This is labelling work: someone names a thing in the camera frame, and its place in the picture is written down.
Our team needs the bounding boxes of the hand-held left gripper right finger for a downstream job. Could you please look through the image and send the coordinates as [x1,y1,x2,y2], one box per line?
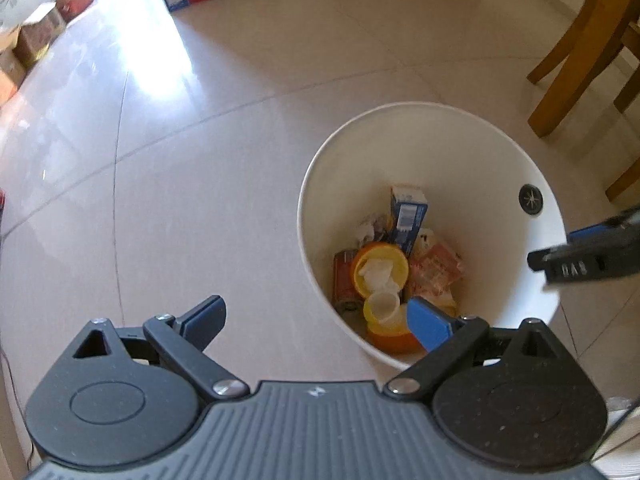
[384,296,576,401]

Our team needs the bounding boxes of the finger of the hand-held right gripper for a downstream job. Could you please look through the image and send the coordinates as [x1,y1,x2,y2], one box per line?
[567,210,640,246]
[527,234,640,286]

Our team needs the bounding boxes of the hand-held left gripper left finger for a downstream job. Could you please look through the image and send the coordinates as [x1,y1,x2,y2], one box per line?
[60,295,251,402]

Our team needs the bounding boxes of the whole orange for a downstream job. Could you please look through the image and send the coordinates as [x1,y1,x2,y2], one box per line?
[366,317,426,354]

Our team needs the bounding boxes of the cream milk tea cup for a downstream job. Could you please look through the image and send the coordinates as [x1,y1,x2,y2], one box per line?
[363,291,402,325]

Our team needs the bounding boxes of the pink snack packet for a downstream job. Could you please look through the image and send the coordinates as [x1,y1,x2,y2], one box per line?
[405,240,466,301]

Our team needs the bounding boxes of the white paper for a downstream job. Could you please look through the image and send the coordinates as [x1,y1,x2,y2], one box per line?
[357,258,396,291]

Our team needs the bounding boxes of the red drink can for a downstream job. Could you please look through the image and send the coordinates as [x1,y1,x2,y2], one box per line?
[332,251,363,313]

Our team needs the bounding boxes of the blue drink carton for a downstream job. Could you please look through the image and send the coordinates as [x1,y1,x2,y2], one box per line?
[390,185,429,256]

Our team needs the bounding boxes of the silver wrapper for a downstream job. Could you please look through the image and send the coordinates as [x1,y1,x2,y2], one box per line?
[356,215,391,248]

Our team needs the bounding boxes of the white plastic trash bin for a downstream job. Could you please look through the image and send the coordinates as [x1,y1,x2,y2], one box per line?
[297,102,568,368]

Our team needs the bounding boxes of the wooden chair legs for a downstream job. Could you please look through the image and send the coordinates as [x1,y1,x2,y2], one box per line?
[527,0,640,201]

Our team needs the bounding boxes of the brown cardboard box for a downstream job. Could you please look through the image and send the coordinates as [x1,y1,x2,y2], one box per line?
[12,2,66,68]
[0,47,26,103]

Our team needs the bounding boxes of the red carton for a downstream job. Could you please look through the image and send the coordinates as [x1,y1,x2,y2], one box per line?
[56,0,93,23]

